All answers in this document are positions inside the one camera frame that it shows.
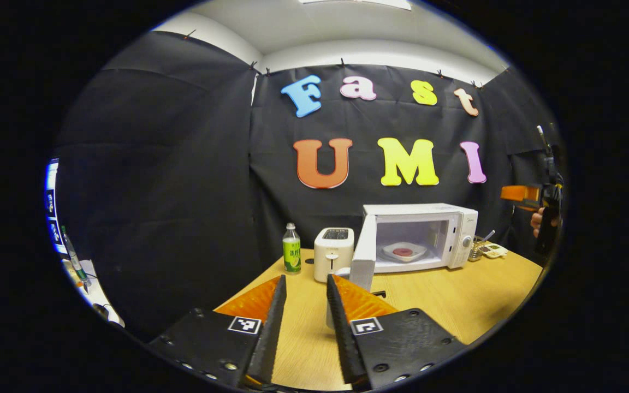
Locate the white toaster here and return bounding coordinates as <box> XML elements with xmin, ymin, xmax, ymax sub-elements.
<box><xmin>313</xmin><ymin>227</ymin><xmax>355</xmax><ymax>283</ymax></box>

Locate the computer monitor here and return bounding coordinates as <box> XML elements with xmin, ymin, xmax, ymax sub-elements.
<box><xmin>44</xmin><ymin>158</ymin><xmax>62</xmax><ymax>255</ymax></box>

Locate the green pen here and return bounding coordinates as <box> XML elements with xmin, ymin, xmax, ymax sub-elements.
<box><xmin>61</xmin><ymin>225</ymin><xmax>92</xmax><ymax>293</ymax></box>

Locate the long ceiling light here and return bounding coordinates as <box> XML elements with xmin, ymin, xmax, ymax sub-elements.
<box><xmin>301</xmin><ymin>0</ymin><xmax>412</xmax><ymax>10</ymax></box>

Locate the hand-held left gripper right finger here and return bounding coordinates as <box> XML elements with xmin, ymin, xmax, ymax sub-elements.
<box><xmin>325</xmin><ymin>275</ymin><xmax>468</xmax><ymax>391</ymax></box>

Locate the black backdrop cloth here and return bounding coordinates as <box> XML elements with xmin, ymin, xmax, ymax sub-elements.
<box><xmin>55</xmin><ymin>30</ymin><xmax>566</xmax><ymax>339</ymax></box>

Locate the white microwave oven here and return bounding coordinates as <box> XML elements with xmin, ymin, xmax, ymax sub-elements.
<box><xmin>350</xmin><ymin>203</ymin><xmax>479</xmax><ymax>293</ymax></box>

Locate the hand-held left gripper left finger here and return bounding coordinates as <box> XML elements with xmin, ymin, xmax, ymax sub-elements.
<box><xmin>148</xmin><ymin>275</ymin><xmax>288</xmax><ymax>391</ymax></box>

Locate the green drink bottle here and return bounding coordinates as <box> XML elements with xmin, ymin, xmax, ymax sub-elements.
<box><xmin>283</xmin><ymin>223</ymin><xmax>302</xmax><ymax>275</ymax></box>

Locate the white square plate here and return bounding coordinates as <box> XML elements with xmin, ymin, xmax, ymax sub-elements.
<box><xmin>383</xmin><ymin>242</ymin><xmax>428</xmax><ymax>263</ymax></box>

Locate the white side desk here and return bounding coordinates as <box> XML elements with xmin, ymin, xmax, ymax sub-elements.
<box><xmin>62</xmin><ymin>258</ymin><xmax>125</xmax><ymax>328</ymax></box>

